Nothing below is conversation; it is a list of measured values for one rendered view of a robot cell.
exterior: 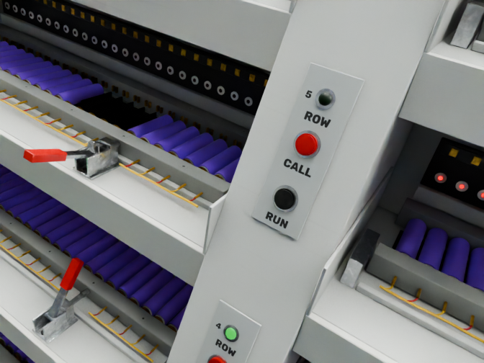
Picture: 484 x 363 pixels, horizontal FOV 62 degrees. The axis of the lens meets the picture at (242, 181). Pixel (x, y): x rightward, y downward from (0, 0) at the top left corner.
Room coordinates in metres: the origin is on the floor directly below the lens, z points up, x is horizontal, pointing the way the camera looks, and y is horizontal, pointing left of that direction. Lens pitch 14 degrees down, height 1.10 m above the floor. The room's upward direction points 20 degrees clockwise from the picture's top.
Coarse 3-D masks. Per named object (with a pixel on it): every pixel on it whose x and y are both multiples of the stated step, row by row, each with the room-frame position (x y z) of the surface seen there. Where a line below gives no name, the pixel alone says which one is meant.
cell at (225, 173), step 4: (236, 160) 0.43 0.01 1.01; (228, 164) 0.42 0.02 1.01; (232, 164) 0.42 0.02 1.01; (236, 164) 0.42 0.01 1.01; (224, 168) 0.41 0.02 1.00; (228, 168) 0.41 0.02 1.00; (232, 168) 0.41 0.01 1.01; (216, 172) 0.40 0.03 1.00; (220, 172) 0.40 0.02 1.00; (224, 172) 0.40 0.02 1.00; (228, 172) 0.40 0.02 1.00; (232, 172) 0.41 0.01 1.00; (224, 176) 0.39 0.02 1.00; (228, 176) 0.40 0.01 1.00; (232, 176) 0.40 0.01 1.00; (224, 180) 0.40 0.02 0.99; (228, 180) 0.40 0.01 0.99
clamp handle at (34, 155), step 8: (88, 144) 0.38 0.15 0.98; (24, 152) 0.32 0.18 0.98; (32, 152) 0.32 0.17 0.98; (40, 152) 0.33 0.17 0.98; (48, 152) 0.33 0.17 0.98; (56, 152) 0.34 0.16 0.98; (64, 152) 0.35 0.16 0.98; (72, 152) 0.36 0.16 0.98; (80, 152) 0.37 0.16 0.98; (88, 152) 0.38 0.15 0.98; (96, 152) 0.38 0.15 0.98; (32, 160) 0.32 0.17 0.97; (40, 160) 0.32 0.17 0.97; (48, 160) 0.33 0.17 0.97; (56, 160) 0.34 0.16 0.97; (64, 160) 0.35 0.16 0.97
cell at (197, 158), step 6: (210, 144) 0.45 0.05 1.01; (216, 144) 0.45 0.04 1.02; (222, 144) 0.46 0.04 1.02; (198, 150) 0.43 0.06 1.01; (204, 150) 0.43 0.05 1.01; (210, 150) 0.44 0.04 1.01; (216, 150) 0.45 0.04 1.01; (222, 150) 0.45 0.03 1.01; (186, 156) 0.42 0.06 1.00; (192, 156) 0.42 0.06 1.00; (198, 156) 0.42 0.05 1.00; (204, 156) 0.43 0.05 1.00; (210, 156) 0.43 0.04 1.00; (192, 162) 0.41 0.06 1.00; (198, 162) 0.42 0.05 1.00; (204, 162) 0.42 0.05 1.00
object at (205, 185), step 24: (0, 72) 0.51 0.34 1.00; (24, 96) 0.47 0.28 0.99; (48, 96) 0.47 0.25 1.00; (72, 120) 0.44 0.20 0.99; (96, 120) 0.44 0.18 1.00; (120, 144) 0.41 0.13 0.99; (144, 144) 0.41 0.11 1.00; (168, 168) 0.39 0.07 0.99; (192, 168) 0.39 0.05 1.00; (192, 192) 0.38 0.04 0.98; (216, 192) 0.36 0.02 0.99
